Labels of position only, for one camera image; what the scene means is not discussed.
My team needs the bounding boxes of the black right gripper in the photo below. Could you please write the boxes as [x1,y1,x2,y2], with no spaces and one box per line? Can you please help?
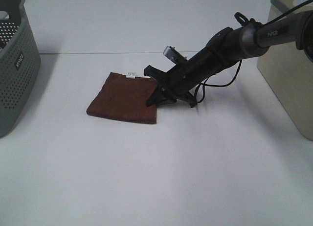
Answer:
[144,47,225,107]

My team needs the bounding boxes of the brown towel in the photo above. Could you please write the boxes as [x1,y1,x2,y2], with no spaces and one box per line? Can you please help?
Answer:
[86,72,157,124]

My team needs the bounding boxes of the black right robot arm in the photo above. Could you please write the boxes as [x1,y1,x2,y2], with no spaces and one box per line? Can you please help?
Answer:
[144,11,313,107]

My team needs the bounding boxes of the beige plastic basket grey rim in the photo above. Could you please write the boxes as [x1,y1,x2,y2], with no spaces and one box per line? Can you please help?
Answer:
[256,0,313,140]

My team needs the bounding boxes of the grey perforated plastic basket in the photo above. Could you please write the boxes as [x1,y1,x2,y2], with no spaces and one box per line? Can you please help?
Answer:
[0,0,41,136]

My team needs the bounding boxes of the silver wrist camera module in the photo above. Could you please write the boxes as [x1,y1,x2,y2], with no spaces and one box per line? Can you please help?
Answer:
[163,46,187,65]

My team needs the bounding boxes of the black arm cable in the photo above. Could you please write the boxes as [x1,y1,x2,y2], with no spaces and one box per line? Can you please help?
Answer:
[194,59,243,109]

